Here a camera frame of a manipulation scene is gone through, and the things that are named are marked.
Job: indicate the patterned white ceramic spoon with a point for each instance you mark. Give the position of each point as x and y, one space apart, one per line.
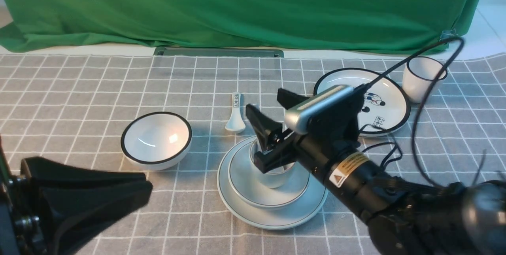
235 123

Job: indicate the grey checked tablecloth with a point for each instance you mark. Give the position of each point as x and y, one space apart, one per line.
73 109

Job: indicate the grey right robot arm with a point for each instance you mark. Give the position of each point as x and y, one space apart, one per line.
403 218

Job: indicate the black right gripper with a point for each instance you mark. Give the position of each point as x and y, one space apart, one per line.
278 147

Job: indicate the green backdrop cloth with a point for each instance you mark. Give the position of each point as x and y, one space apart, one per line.
377 26

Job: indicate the illustrated black-rimmed plate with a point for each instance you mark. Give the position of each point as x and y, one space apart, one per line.
386 107

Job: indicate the white cup black rim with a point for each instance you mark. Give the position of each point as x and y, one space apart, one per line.
418 74

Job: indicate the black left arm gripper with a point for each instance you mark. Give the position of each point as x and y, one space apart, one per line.
69 205

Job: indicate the large white flat plate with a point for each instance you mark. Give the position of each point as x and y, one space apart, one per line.
287 217

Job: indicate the white shallow bowl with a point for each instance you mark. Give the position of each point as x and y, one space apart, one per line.
256 194

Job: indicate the small white teacup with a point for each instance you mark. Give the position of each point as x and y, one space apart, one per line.
276 177

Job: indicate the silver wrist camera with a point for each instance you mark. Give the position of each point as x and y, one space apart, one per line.
331 110

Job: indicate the black-rimmed white bowl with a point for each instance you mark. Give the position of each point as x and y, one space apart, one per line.
157 141

